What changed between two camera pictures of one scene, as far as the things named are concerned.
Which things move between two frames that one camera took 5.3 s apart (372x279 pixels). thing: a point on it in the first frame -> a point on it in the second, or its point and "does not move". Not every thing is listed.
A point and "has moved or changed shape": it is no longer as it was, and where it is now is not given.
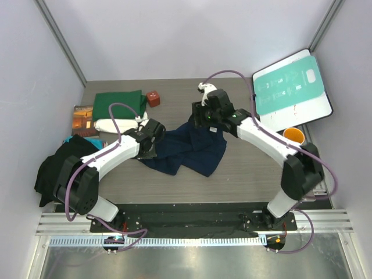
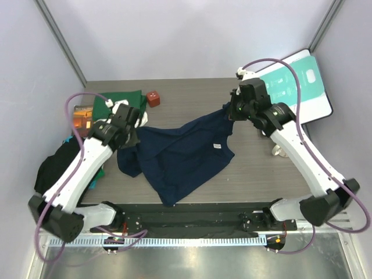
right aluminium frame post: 326,23 does not move
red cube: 153,98 does not move
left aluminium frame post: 61,39 does not move
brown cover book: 83,123 does not move
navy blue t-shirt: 199,149 has moved or changed shape
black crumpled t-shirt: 50,168 does not move
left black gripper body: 149,154 -> 132,138
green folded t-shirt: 133,98 does not move
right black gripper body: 208,118 -> 239,110
